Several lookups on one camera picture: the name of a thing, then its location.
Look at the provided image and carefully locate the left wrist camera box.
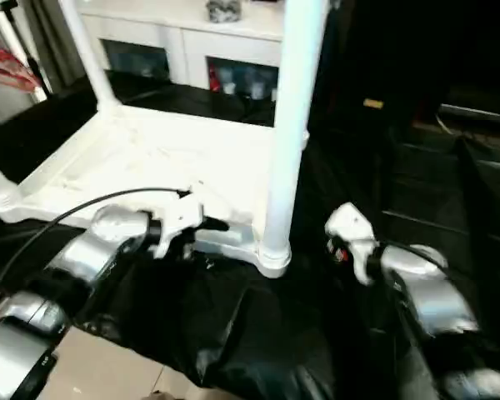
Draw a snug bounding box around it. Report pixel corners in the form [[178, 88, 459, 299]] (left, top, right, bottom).
[[149, 195, 206, 260]]

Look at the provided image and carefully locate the dark grey curtain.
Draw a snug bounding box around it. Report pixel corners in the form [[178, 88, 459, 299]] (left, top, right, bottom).
[[27, 0, 89, 96]]

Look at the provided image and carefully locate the white plastic table top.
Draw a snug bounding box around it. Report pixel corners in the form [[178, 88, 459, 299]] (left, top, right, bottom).
[[0, 103, 293, 279]]

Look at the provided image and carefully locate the black mat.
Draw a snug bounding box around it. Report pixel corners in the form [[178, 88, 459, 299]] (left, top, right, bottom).
[[0, 70, 500, 400]]

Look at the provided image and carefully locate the white cabinet with glass doors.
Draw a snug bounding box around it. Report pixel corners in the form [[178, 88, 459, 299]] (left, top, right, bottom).
[[77, 0, 288, 101]]

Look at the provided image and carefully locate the dark long metal bar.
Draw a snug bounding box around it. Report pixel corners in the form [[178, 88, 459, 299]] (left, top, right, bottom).
[[439, 102, 500, 127]]

